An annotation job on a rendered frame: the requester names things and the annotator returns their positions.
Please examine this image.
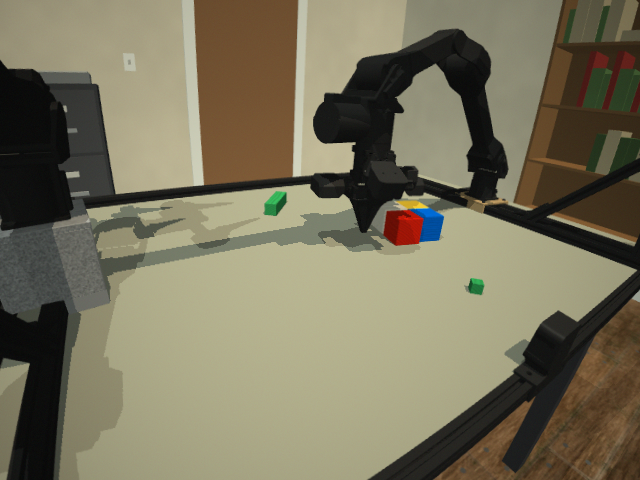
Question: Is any red cube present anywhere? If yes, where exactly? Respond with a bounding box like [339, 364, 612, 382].
[383, 210, 423, 246]

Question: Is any green rectangular bar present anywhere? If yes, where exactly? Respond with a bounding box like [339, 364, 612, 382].
[265, 191, 287, 216]

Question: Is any blue cube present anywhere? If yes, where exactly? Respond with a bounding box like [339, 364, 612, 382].
[408, 208, 444, 242]

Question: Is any small green cube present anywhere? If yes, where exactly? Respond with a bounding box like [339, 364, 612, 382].
[468, 278, 484, 295]

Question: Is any white cube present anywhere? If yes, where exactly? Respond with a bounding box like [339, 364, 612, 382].
[371, 201, 408, 234]

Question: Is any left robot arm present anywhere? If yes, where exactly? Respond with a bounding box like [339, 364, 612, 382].
[0, 60, 74, 231]

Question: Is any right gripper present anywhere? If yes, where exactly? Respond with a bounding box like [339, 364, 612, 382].
[310, 141, 425, 233]

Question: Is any yellow cube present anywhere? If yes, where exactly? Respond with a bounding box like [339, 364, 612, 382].
[396, 201, 428, 209]

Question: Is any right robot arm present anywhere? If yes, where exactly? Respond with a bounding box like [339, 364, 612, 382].
[313, 29, 508, 201]

